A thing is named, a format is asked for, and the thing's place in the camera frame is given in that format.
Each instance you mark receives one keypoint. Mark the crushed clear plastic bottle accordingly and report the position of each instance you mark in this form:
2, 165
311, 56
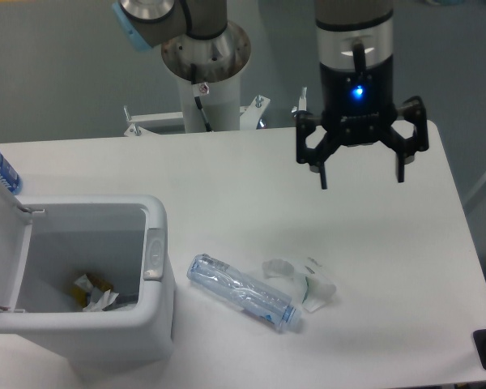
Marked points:
244, 291

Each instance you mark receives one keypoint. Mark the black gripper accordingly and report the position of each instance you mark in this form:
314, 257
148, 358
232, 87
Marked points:
358, 105

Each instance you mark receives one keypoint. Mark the white plastic trash can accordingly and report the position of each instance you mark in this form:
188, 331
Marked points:
47, 242

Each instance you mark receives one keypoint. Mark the blue labelled bottle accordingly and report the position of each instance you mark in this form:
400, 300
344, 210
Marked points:
9, 177

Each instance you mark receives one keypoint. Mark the yellow white trash in bin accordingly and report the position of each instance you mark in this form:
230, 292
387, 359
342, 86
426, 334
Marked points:
94, 294

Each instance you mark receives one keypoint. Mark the white wrapper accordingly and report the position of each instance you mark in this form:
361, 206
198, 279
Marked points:
306, 280

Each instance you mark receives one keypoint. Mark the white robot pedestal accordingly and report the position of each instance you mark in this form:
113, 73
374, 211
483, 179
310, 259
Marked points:
208, 76

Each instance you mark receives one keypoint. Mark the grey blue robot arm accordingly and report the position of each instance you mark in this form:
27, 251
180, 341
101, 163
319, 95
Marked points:
351, 35

